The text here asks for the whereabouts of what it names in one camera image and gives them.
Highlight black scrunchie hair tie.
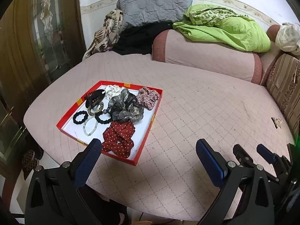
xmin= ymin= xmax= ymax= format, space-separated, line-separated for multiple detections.
xmin=72 ymin=110 xmax=89 ymax=125

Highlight red polka dot scrunchie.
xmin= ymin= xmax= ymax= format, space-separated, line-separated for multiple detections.
xmin=102 ymin=121 xmax=135 ymax=158

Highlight pearl bead bracelet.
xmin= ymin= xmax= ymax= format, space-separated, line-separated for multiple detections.
xmin=82 ymin=115 xmax=99 ymax=137

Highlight gold leopard hair tie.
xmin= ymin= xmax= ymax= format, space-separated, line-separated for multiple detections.
xmin=87 ymin=101 xmax=105 ymax=117

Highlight black hair claw clip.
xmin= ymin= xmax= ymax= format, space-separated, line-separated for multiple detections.
xmin=84 ymin=89 xmax=106 ymax=108

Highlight grey satin scrunchie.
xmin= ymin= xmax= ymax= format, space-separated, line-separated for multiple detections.
xmin=106 ymin=88 xmax=144 ymax=123

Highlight white cherry print scrunchie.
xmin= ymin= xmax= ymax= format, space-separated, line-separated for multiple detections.
xmin=105 ymin=85 xmax=124 ymax=100

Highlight pink checked scrunchie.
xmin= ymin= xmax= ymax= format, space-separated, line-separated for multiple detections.
xmin=136 ymin=86 xmax=160 ymax=111

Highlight small gold hair pin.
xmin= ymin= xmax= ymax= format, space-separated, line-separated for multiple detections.
xmin=271 ymin=117 xmax=283 ymax=128

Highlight pink quilted mattress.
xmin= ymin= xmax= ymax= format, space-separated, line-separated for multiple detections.
xmin=24 ymin=52 xmax=293 ymax=221

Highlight red shallow box tray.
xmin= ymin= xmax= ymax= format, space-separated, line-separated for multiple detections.
xmin=56 ymin=80 xmax=163 ymax=166

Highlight striped brown cushion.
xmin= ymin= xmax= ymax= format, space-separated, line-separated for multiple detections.
xmin=266 ymin=54 xmax=299 ymax=139

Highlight white plastic bag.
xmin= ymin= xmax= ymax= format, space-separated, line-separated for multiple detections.
xmin=275 ymin=23 xmax=300 ymax=57

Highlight pink bolster pillow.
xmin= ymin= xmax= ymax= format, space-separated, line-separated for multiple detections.
xmin=152 ymin=29 xmax=262 ymax=84

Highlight leaf print beige cloth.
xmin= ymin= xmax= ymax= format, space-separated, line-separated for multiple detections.
xmin=82 ymin=9 xmax=123 ymax=60

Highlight green crumpled cloth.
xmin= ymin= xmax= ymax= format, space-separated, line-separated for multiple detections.
xmin=172 ymin=4 xmax=271 ymax=53

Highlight black cloth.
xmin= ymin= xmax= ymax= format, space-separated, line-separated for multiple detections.
xmin=111 ymin=22 xmax=173 ymax=55

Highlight wooden glass door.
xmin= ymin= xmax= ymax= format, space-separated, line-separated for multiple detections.
xmin=1 ymin=0 xmax=86 ymax=170

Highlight grey quilted pillow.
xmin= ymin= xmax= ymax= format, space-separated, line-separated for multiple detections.
xmin=116 ymin=0 xmax=193 ymax=32

